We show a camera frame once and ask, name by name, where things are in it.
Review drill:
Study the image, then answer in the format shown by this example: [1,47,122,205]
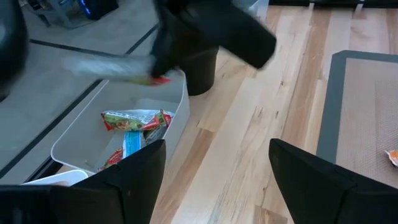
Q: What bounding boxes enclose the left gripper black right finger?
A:
[268,138,398,224]

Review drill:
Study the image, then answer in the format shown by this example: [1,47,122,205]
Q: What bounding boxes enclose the silver equipment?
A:
[27,0,81,29]

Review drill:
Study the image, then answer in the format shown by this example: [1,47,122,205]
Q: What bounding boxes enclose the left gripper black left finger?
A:
[49,139,167,224]

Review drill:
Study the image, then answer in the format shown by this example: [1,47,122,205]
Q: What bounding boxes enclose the black round container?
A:
[178,46,219,96]

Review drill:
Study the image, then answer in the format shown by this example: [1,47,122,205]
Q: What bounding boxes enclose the white plastic bin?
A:
[50,70,191,175]
[21,169,90,187]

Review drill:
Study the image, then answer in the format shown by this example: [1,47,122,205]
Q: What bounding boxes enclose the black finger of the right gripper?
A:
[170,24,190,71]
[150,21,172,78]

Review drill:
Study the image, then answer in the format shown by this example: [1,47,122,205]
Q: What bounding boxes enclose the brown mat with grey border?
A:
[316,50,398,189]

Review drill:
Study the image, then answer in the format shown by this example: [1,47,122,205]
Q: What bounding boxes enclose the grey granola bar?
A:
[143,126,168,146]

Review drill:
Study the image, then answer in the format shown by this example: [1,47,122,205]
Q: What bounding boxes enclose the black computer with blue light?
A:
[77,0,119,21]

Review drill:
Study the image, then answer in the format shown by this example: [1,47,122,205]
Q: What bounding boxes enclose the green red white granola bar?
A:
[101,108,175,132]
[98,147,124,172]
[63,55,172,87]

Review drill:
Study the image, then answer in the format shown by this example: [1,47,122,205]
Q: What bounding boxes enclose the blue granola bar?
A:
[123,130,146,159]

